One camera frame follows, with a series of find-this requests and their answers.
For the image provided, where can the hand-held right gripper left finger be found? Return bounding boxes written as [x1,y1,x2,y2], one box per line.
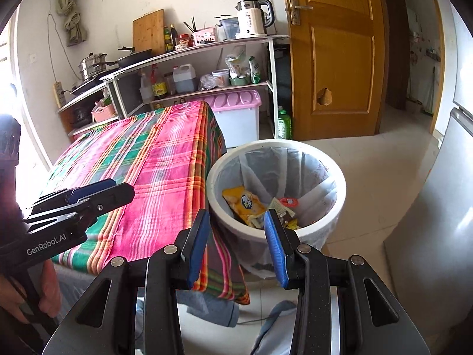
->
[42,209,212,355]

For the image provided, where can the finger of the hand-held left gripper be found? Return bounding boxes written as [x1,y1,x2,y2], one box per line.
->
[31,178,117,211]
[24,183,135,234]

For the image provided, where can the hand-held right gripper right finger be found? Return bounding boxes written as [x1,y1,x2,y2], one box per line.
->
[263,209,431,355]

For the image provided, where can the white green paper wrapper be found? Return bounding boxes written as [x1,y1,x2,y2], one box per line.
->
[267,198,298,227]

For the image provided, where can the yellow chip bag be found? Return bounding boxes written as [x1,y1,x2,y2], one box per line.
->
[222,185,267,228]

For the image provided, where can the white lined trash can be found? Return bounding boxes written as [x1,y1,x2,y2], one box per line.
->
[206,138,347,280]

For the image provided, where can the person's left hand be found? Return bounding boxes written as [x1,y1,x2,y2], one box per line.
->
[0,260,62,325]

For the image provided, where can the pink green plaid tablecloth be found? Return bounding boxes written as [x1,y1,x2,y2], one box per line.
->
[39,101,250,306]

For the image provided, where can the blue grey fabric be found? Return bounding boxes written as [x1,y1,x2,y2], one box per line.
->
[251,299,301,355]

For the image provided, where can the dark rice cooker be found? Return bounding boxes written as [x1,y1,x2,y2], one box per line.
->
[70,107,91,124]

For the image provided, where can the pink woven basket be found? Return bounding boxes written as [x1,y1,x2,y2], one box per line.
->
[92,103,118,122]

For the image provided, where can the white power strip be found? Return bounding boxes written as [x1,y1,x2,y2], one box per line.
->
[53,81,66,107]

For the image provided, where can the black induction cooker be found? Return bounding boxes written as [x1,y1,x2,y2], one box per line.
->
[70,76,111,95]

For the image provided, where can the clear plastic bottle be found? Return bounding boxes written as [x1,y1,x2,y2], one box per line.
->
[138,72,154,102]

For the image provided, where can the sauce bottle with yellow label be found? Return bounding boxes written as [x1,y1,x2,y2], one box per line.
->
[151,64,168,100]

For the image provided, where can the steel steamer pot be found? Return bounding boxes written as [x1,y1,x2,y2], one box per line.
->
[77,52,115,81]

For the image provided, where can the green plastic bottle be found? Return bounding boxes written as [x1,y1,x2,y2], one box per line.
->
[277,105,292,140]

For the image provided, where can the black wok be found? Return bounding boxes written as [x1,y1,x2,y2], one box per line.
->
[105,47,153,68]

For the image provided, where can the pink lidded storage box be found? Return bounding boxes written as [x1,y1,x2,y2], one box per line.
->
[192,89,262,149]

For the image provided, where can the plastic jug with dark liquid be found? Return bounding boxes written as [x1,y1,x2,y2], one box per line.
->
[173,64,197,94]

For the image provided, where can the silver refrigerator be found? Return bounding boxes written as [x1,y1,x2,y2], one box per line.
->
[383,7,473,355]

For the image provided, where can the wooden cutting board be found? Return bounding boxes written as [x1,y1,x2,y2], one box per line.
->
[132,9,165,55]

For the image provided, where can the white food bag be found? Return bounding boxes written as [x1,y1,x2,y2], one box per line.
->
[225,56,251,78]

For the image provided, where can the green white pouch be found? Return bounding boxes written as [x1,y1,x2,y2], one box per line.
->
[248,56,262,84]

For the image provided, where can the pink utensil holder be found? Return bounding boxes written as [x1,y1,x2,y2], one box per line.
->
[191,27,218,47]

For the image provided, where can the white shelf unit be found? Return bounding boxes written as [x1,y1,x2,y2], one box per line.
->
[57,34,291,141]

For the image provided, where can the wooden door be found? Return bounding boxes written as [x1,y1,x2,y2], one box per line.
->
[279,0,388,141]

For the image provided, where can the clear plastic container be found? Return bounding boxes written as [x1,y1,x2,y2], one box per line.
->
[218,15,240,41]

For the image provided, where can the white electric kettle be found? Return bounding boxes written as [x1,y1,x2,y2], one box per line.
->
[236,0,275,38]

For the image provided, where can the black floor cable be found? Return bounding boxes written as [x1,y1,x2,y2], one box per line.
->
[236,314,267,327]

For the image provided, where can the black wall cable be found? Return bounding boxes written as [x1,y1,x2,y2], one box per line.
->
[47,13,75,83]

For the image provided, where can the metal door handle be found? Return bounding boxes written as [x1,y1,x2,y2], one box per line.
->
[284,0,314,26]

